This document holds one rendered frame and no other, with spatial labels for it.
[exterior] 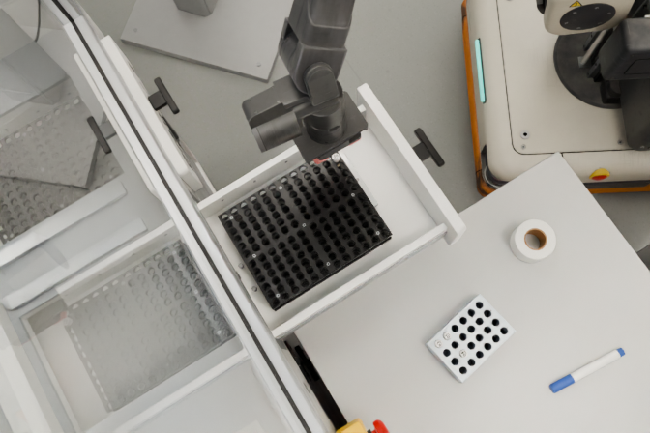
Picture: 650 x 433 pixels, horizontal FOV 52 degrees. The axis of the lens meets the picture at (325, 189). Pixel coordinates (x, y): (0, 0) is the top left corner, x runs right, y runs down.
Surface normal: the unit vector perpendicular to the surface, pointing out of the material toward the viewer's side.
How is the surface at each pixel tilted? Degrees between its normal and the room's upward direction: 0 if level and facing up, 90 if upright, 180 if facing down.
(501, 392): 0
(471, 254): 0
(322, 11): 54
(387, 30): 1
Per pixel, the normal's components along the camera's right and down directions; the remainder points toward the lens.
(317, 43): 0.29, 0.68
